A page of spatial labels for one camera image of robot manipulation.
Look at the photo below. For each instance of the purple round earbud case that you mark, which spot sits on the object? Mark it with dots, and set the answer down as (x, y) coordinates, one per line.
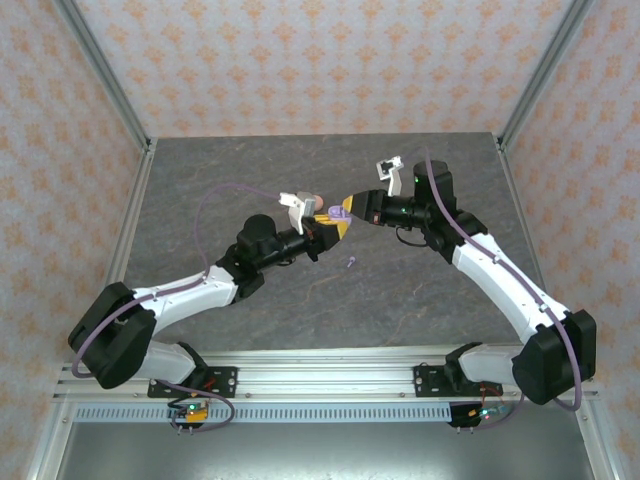
(341, 214)

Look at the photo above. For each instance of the pink round earbud case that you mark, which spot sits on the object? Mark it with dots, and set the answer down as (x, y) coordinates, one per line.
(319, 202)

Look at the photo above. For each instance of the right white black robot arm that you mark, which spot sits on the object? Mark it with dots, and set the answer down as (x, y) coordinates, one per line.
(500, 280)

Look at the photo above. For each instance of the grey metal sheet panel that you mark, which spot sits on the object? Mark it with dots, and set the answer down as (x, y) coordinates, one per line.
(325, 450)

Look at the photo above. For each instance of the aluminium side rail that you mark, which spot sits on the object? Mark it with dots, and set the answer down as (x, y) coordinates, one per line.
(123, 240)
(530, 240)

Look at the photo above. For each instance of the aluminium table edge rail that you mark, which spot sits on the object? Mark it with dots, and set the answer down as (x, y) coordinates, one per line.
(325, 354)

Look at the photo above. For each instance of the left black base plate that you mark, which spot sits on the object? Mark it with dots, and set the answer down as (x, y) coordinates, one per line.
(225, 381)

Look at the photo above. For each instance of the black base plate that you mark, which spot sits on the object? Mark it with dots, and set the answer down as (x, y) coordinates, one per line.
(225, 381)
(427, 381)

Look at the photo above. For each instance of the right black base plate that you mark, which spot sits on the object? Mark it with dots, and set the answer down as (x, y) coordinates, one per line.
(427, 381)

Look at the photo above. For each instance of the aluminium upright frame post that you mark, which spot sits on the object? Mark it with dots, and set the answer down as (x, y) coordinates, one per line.
(101, 65)
(547, 67)

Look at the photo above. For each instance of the aluminium lower frame post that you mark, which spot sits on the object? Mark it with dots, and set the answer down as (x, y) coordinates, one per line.
(595, 445)
(50, 445)

